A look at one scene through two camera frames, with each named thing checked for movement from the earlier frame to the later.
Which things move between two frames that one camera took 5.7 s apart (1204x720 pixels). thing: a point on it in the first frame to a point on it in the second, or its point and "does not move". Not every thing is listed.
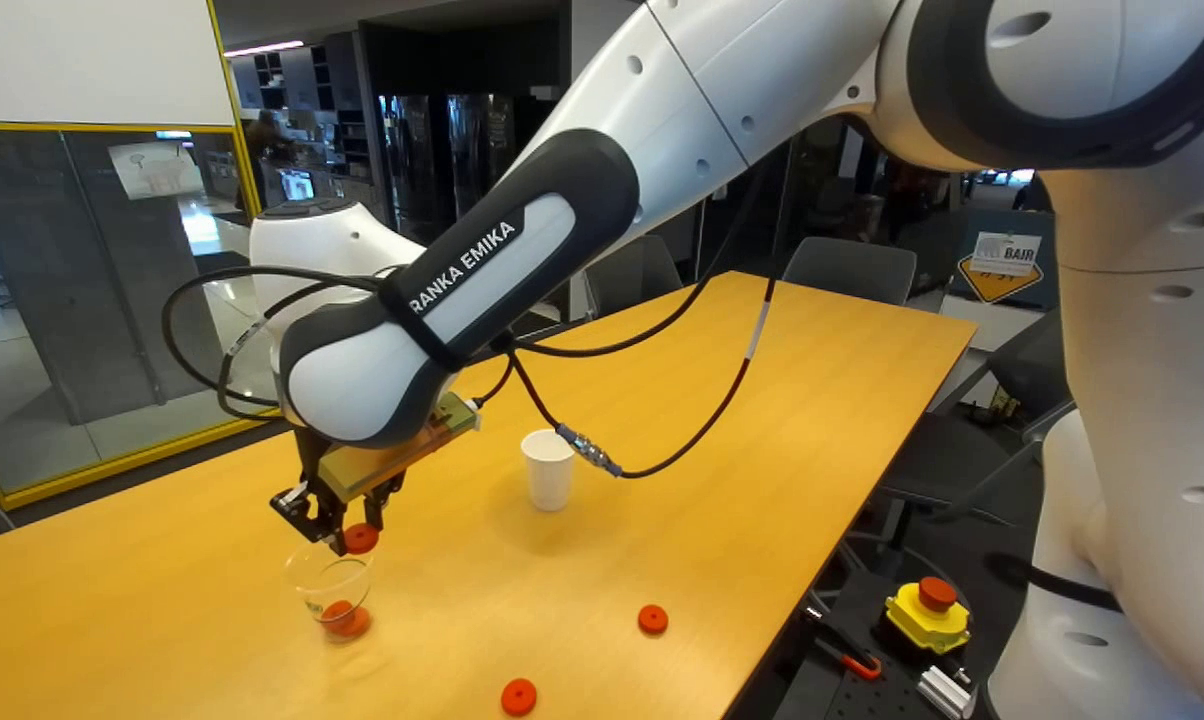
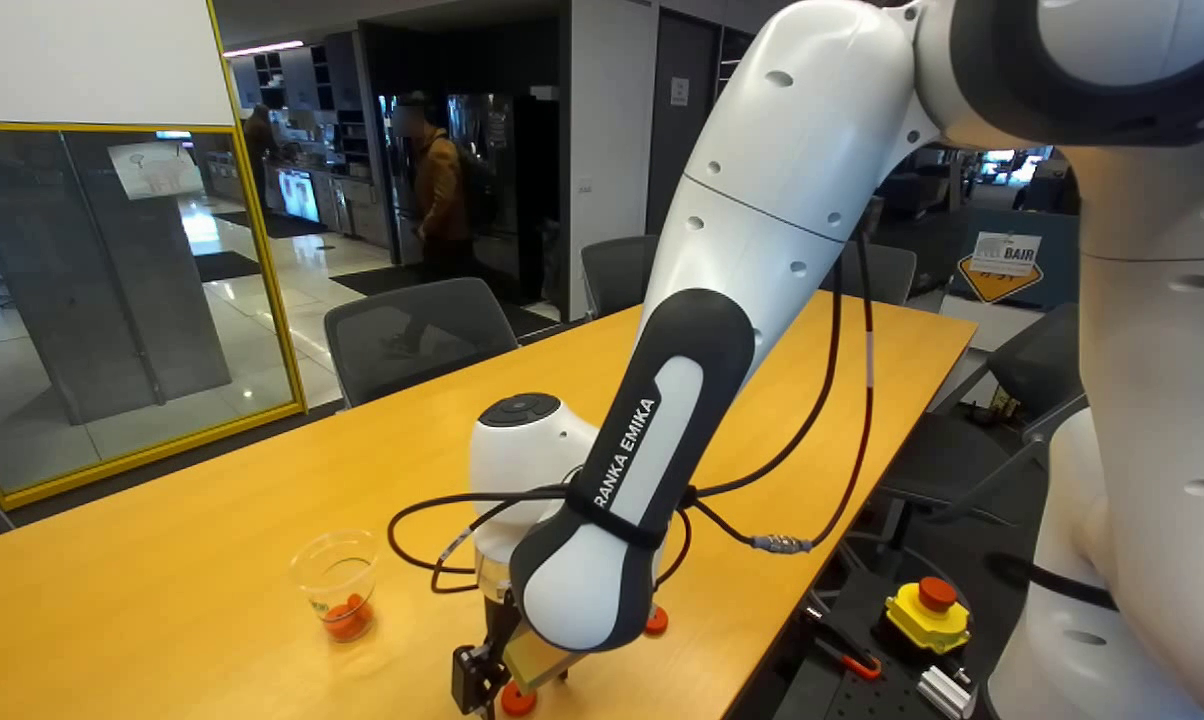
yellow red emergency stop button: (928, 615) does not move
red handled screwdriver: (871, 669) does not move
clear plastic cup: (336, 589) does not move
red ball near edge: (654, 619) does not move
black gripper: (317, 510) to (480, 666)
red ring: (361, 538) to (350, 619)
